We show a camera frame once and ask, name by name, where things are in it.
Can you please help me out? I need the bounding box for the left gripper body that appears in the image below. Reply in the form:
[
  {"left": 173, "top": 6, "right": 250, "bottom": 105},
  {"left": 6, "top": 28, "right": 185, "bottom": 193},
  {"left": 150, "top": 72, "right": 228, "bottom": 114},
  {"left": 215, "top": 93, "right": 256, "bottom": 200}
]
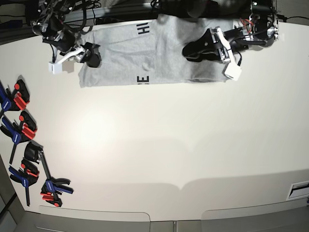
[{"left": 207, "top": 27, "right": 236, "bottom": 64}]

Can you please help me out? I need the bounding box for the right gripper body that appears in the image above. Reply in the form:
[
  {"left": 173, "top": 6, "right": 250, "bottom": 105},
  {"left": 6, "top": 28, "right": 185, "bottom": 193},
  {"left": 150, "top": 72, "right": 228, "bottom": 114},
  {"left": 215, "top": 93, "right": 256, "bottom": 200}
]
[{"left": 59, "top": 42, "right": 99, "bottom": 63}]

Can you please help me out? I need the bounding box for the grey T-shirt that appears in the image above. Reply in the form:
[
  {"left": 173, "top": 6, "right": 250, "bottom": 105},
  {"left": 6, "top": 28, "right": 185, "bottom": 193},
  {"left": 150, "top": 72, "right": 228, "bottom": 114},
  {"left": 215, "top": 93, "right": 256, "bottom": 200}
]
[{"left": 78, "top": 14, "right": 233, "bottom": 87}]

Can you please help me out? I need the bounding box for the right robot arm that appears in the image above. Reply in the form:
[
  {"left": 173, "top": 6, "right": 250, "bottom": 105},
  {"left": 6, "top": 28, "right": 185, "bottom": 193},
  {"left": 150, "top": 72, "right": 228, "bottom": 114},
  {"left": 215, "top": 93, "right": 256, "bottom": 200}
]
[{"left": 30, "top": 0, "right": 100, "bottom": 74}]

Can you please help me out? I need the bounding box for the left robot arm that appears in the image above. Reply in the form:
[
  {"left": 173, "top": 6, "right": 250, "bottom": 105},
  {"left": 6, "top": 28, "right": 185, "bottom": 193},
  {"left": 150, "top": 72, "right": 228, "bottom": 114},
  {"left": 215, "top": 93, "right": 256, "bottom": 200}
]
[{"left": 182, "top": 0, "right": 279, "bottom": 63}]

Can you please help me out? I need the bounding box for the top blue red bar clamp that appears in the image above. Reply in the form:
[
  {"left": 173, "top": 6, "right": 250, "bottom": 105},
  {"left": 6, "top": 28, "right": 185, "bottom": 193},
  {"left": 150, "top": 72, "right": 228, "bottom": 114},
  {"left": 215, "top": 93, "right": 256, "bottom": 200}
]
[{"left": 0, "top": 79, "right": 30, "bottom": 117}]

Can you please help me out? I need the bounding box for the long blue red bar clamp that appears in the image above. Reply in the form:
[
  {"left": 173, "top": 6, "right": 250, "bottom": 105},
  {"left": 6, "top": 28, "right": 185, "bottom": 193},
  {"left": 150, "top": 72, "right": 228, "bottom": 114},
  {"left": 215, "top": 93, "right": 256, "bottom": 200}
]
[{"left": 24, "top": 142, "right": 74, "bottom": 207}]

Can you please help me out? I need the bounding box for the white label sticker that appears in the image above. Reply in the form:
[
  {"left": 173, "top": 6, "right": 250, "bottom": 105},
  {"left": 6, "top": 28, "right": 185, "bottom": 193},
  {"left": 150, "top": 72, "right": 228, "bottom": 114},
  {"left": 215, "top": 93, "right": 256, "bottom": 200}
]
[{"left": 286, "top": 181, "right": 309, "bottom": 201}]

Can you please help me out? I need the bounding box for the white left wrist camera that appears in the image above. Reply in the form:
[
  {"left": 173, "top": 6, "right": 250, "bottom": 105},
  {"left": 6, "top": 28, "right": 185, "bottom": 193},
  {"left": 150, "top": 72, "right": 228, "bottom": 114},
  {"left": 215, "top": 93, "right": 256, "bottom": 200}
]
[{"left": 224, "top": 62, "right": 242, "bottom": 81}]

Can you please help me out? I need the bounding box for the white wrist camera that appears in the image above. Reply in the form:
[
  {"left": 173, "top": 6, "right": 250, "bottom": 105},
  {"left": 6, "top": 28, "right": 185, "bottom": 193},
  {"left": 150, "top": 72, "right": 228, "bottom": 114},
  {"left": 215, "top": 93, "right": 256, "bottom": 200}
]
[
  {"left": 48, "top": 62, "right": 63, "bottom": 74},
  {"left": 224, "top": 62, "right": 242, "bottom": 81}
]

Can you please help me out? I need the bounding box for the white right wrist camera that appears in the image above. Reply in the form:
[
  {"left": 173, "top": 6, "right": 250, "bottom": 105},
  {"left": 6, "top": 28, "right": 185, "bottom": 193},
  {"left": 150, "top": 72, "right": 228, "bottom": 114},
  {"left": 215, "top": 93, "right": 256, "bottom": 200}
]
[{"left": 48, "top": 62, "right": 63, "bottom": 74}]

